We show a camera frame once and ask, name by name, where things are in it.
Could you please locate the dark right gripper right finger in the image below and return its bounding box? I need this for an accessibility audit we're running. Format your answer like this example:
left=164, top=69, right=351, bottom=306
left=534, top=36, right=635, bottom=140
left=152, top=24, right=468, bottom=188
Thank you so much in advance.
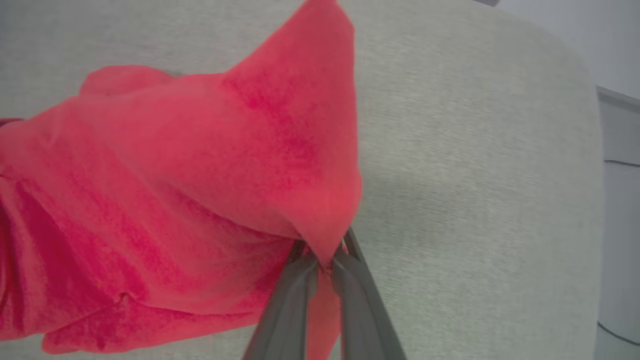
left=332, top=227, right=407, bottom=360

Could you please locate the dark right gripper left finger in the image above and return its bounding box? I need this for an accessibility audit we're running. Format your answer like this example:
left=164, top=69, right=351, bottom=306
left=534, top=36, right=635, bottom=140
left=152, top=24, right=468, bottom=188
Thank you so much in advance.
left=242, top=240, right=319, bottom=360

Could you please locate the red white basketball jersey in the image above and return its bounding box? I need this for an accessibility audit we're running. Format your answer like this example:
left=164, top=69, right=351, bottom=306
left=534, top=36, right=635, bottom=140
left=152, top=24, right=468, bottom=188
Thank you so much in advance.
left=0, top=0, right=364, bottom=360

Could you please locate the grey fabric sofa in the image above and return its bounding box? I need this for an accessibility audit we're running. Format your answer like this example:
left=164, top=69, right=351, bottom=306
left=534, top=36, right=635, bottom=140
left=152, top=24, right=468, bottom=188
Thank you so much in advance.
left=0, top=0, right=607, bottom=360

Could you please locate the black floor cable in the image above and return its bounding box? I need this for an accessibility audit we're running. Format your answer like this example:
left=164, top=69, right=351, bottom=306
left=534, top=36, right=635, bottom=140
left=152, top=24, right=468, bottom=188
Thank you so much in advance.
left=597, top=321, right=640, bottom=347

